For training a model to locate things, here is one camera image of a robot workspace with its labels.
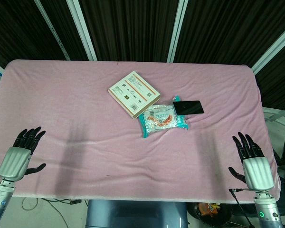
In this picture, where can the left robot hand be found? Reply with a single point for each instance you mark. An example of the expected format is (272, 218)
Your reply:
(14, 161)

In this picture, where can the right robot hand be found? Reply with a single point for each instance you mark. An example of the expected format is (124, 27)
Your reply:
(256, 171)

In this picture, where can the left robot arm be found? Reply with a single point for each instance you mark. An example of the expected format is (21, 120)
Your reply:
(0, 199)

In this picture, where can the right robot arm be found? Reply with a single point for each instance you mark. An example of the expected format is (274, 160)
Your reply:
(268, 209)

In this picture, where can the black bin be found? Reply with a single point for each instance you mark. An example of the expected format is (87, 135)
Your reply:
(211, 213)

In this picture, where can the pink table cloth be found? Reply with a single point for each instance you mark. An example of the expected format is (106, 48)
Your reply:
(85, 142)

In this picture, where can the black smartphone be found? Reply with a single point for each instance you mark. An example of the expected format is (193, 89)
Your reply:
(188, 107)

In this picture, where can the blue snack package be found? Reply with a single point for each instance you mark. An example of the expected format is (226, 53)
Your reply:
(162, 120)

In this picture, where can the white cardboard box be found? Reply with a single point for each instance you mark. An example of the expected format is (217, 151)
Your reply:
(133, 91)

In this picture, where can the white metal frame bar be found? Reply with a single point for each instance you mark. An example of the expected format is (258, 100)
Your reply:
(273, 57)
(52, 29)
(178, 29)
(82, 29)

